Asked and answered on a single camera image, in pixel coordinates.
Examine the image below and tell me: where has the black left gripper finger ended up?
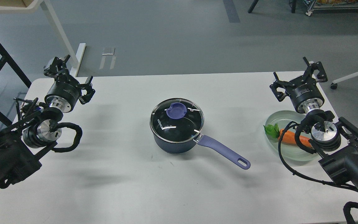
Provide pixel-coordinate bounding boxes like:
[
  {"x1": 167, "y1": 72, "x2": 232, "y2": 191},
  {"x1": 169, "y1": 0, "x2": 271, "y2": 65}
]
[
  {"x1": 79, "y1": 76, "x2": 95, "y2": 105},
  {"x1": 44, "y1": 55, "x2": 71, "y2": 78}
]

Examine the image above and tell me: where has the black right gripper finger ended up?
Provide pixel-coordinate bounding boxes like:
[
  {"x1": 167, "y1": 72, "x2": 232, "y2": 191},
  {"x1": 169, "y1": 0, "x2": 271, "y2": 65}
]
[
  {"x1": 301, "y1": 57, "x2": 328, "y2": 83},
  {"x1": 269, "y1": 72, "x2": 295, "y2": 102}
]

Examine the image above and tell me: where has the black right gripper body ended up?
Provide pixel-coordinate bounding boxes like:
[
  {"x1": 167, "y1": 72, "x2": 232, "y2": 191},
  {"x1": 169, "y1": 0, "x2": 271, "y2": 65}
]
[{"x1": 291, "y1": 82, "x2": 324, "y2": 114}]

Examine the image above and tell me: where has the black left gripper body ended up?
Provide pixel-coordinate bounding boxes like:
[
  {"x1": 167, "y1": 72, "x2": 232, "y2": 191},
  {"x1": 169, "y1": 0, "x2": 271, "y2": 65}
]
[{"x1": 44, "y1": 78, "x2": 81, "y2": 113}]

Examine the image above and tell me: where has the glass lid purple knob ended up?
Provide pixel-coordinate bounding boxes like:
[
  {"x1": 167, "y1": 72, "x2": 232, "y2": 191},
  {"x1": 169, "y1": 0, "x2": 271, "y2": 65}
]
[{"x1": 150, "y1": 98, "x2": 205, "y2": 144}]

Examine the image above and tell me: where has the dark blue saucepan purple handle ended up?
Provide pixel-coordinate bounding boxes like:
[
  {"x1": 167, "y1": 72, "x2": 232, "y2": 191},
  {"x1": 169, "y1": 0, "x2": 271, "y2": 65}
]
[{"x1": 150, "y1": 98, "x2": 251, "y2": 170}]

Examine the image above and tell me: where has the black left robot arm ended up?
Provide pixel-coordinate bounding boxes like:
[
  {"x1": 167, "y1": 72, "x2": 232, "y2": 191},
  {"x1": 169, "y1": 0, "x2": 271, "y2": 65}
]
[{"x1": 0, "y1": 55, "x2": 95, "y2": 189}]

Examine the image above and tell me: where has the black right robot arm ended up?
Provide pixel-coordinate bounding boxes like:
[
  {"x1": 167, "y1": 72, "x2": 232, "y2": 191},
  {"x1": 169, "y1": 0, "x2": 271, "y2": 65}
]
[{"x1": 264, "y1": 57, "x2": 358, "y2": 224}]

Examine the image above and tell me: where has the orange toy carrot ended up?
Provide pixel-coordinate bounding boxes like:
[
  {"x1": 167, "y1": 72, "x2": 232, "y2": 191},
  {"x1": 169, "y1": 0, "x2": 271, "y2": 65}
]
[{"x1": 263, "y1": 123, "x2": 313, "y2": 148}]

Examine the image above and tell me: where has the pale green glass plate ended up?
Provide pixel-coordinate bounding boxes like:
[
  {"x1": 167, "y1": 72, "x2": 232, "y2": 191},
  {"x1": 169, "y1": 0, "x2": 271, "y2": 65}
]
[{"x1": 265, "y1": 110, "x2": 322, "y2": 162}]

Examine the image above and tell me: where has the black stand leg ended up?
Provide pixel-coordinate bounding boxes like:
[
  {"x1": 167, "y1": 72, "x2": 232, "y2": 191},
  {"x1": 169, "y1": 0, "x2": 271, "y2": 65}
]
[{"x1": 247, "y1": 0, "x2": 297, "y2": 14}]

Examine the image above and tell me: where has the metal wheeled cart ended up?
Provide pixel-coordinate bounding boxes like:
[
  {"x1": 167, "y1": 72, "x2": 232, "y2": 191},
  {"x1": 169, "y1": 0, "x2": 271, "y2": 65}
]
[{"x1": 304, "y1": 0, "x2": 358, "y2": 16}]

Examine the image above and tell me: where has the white desk frame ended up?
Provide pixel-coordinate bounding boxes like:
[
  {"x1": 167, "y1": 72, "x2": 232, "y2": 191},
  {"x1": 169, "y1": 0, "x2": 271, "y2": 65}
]
[{"x1": 0, "y1": 0, "x2": 86, "y2": 77}]

